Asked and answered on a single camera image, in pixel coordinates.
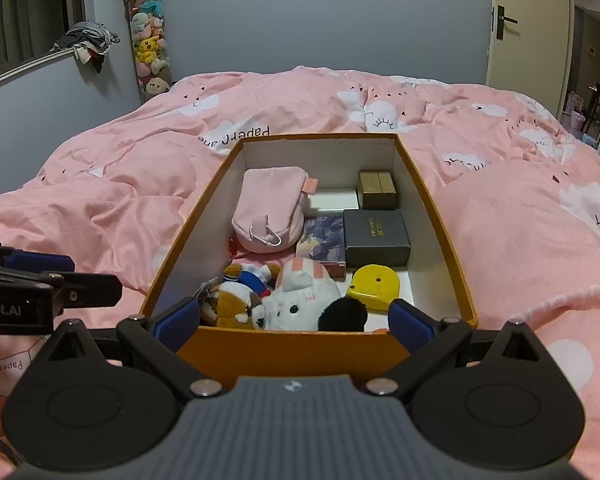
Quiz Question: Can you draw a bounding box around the black door handle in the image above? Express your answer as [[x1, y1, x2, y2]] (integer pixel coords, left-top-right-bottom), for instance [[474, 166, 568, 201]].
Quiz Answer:
[[491, 5, 519, 41]]

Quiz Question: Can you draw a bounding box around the yellow rounded plastic case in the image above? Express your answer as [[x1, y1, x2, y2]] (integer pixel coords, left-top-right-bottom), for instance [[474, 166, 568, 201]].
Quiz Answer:
[[346, 264, 403, 312]]

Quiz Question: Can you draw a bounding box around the black cable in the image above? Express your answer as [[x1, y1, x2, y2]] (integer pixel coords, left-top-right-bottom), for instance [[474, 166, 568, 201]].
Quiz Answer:
[[0, 421, 22, 467]]

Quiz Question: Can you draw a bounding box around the pile of grey clothes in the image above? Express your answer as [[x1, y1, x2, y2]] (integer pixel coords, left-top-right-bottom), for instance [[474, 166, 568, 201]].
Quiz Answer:
[[52, 21, 121, 73]]

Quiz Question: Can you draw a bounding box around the long white box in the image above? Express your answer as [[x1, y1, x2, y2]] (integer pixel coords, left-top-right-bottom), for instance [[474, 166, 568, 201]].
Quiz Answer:
[[307, 187, 361, 217]]

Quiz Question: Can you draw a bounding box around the plush dog toy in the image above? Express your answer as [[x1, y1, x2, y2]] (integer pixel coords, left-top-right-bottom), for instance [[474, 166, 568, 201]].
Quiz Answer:
[[265, 256, 343, 332]]

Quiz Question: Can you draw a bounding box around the dark grey box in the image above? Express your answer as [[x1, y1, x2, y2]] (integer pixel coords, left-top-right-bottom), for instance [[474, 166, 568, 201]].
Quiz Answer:
[[342, 208, 412, 268]]

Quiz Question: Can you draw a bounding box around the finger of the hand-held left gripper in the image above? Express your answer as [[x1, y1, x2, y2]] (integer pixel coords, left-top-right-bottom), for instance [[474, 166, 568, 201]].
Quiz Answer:
[[0, 267, 123, 312], [0, 241, 76, 274]]

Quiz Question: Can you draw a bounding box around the white window sill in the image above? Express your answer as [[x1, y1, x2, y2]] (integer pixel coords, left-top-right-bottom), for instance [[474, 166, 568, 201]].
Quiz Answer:
[[0, 47, 78, 93]]

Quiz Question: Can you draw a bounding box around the light pink fabric pouch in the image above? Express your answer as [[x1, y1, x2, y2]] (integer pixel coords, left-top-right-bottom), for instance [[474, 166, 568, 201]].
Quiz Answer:
[[230, 166, 317, 252]]

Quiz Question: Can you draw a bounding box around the dark window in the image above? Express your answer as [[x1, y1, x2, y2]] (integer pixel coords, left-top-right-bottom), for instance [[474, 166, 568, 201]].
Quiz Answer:
[[0, 0, 86, 78]]

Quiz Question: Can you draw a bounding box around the pink printed blanket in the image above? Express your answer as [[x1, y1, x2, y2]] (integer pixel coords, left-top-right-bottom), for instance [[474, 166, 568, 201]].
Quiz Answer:
[[0, 65, 600, 480]]

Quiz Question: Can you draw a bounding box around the pink bin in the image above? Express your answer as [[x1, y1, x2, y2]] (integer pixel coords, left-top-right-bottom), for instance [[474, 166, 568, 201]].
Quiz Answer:
[[566, 91, 587, 133]]

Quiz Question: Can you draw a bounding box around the orange cardboard box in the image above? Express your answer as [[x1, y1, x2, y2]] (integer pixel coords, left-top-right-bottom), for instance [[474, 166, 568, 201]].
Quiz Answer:
[[139, 132, 479, 386]]

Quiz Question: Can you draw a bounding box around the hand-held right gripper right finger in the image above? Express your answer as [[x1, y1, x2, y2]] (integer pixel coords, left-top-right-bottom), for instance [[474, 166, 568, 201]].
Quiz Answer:
[[362, 298, 557, 401]]

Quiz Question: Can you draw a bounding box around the small gold box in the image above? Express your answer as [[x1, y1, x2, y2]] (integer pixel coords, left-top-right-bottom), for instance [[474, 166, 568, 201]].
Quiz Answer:
[[357, 170, 400, 211]]

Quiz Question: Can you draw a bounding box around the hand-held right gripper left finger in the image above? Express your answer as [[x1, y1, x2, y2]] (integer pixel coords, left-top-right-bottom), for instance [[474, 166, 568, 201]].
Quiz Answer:
[[44, 296, 227, 401]]

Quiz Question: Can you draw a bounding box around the hanging column of plush toys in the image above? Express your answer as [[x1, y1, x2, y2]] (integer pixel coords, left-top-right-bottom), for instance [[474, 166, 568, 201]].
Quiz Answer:
[[124, 0, 173, 102]]

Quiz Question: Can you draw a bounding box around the illustrated picture box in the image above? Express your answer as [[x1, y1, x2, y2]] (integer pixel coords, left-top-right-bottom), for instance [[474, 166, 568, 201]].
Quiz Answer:
[[295, 214, 347, 281]]

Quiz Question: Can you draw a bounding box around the black fluffy pompom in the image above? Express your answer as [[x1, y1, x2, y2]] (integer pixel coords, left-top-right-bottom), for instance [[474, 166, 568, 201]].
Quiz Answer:
[[317, 296, 370, 333]]

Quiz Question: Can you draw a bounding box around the cream door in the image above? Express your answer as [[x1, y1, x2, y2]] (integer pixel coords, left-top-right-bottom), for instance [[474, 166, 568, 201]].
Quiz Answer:
[[485, 0, 577, 117]]

